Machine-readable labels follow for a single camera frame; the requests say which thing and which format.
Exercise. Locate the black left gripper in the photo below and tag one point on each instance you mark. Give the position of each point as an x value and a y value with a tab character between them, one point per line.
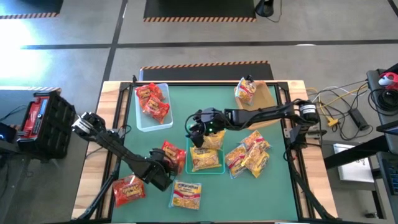
160	171

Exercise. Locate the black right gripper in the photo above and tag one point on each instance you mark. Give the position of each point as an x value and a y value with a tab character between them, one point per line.
208	121

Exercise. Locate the red Saucy Noods packet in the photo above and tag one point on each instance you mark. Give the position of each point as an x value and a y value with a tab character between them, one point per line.
174	154
157	109
146	92
128	190

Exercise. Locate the teal plastic bin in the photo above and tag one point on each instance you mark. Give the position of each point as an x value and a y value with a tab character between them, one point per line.
188	161

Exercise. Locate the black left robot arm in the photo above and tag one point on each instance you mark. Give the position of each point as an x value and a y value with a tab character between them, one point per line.
121	149

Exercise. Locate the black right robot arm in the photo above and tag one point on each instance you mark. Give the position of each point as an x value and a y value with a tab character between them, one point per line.
258	116

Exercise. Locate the clear plastic bin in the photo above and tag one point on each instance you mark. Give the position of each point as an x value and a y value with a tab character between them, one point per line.
155	126

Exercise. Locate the green table mat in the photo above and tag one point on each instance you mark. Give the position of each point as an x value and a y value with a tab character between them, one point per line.
217	199

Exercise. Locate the black hazard striped floor mat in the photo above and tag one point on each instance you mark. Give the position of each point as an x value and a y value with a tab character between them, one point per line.
205	73
199	7
31	89
31	6

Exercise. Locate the black red toolbox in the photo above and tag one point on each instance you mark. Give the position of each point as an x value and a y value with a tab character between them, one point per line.
59	124

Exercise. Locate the red box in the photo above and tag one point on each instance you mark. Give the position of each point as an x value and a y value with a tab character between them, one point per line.
34	115

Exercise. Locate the black stand base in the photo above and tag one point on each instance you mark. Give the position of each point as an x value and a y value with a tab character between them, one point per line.
264	7

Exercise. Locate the black desk beam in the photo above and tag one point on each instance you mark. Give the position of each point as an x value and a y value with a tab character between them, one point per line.
351	155

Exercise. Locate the black device with blue light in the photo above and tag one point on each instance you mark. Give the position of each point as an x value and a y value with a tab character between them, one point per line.
7	137

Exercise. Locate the white box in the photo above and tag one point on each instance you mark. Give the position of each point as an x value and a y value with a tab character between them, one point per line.
354	168

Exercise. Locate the black power strip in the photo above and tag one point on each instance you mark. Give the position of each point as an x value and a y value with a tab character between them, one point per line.
359	119

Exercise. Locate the black desk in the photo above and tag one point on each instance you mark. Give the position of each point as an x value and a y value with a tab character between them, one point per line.
373	81

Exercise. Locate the black keyboard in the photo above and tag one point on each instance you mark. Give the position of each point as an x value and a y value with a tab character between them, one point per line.
390	174

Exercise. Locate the black table rig frame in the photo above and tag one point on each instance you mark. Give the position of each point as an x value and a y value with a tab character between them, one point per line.
186	83

